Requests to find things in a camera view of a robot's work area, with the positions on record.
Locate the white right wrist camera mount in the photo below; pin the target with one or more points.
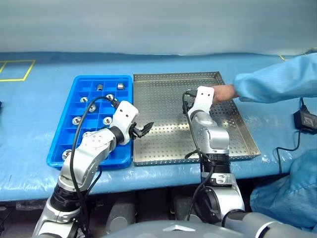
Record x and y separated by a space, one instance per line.
204 98

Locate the person's bare hand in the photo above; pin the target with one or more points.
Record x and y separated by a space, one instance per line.
224 93

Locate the blue cleanroom suit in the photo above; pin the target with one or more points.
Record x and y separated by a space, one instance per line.
284 198

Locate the dark rounded shape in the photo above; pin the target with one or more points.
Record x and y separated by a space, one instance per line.
121 215
182 207

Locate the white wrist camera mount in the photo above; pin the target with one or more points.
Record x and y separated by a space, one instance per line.
204 98
125 116

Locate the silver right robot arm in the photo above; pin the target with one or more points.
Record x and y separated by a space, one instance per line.
213 136

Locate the blue plastic compartment tray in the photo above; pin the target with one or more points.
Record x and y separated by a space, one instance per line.
67 135

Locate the grey robot torso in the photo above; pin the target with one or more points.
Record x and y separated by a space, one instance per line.
173 230

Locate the black power adapter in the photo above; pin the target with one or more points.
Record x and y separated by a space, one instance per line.
307 120

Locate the perforated steel tray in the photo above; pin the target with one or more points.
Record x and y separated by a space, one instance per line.
168 138

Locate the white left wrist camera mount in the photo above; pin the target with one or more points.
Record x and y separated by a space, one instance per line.
125 116

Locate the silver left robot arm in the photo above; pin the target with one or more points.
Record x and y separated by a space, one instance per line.
91 148

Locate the blue sleeved person's forearm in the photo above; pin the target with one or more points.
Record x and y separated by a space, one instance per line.
277 79

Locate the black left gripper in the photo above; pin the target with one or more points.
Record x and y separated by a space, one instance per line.
135 131

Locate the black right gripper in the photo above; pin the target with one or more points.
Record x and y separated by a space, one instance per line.
186 107

